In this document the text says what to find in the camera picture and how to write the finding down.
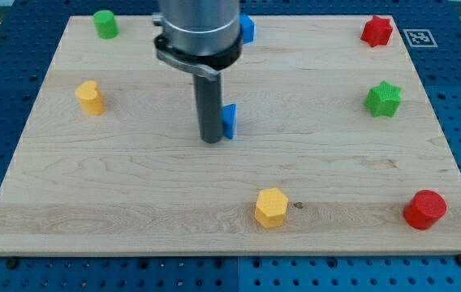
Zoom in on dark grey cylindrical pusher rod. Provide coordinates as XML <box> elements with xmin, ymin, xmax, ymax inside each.
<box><xmin>193</xmin><ymin>75</ymin><xmax>223</xmax><ymax>144</ymax></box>

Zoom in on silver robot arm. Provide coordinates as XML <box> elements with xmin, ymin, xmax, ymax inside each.
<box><xmin>152</xmin><ymin>0</ymin><xmax>243</xmax><ymax>144</ymax></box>

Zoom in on yellow hexagon block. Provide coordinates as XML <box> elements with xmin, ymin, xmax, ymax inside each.
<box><xmin>254</xmin><ymin>188</ymin><xmax>289</xmax><ymax>229</ymax></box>

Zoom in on blue triangle block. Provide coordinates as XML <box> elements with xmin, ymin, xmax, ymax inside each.
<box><xmin>222</xmin><ymin>104</ymin><xmax>237</xmax><ymax>140</ymax></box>

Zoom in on blue cube block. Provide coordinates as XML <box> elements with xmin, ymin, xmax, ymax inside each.
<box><xmin>239</xmin><ymin>14</ymin><xmax>255</xmax><ymax>44</ymax></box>

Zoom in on yellow heart block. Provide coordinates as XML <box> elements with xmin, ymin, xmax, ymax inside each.
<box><xmin>75</xmin><ymin>80</ymin><xmax>104</xmax><ymax>115</ymax></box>

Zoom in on green cylinder block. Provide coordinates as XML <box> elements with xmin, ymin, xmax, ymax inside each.
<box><xmin>93</xmin><ymin>10</ymin><xmax>118</xmax><ymax>39</ymax></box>

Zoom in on wooden board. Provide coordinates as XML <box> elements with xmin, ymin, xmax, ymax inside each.
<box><xmin>0</xmin><ymin>15</ymin><xmax>461</xmax><ymax>257</ymax></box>

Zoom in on green star block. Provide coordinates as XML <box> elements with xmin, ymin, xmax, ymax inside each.
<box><xmin>364</xmin><ymin>80</ymin><xmax>402</xmax><ymax>118</ymax></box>

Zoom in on red star block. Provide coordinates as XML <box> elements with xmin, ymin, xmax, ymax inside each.
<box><xmin>360</xmin><ymin>15</ymin><xmax>393</xmax><ymax>47</ymax></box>

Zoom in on white fiducial marker tag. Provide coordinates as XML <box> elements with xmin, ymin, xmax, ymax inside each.
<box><xmin>403</xmin><ymin>28</ymin><xmax>437</xmax><ymax>48</ymax></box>

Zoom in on red cylinder block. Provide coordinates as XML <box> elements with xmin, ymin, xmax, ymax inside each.
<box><xmin>403</xmin><ymin>190</ymin><xmax>447</xmax><ymax>230</ymax></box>

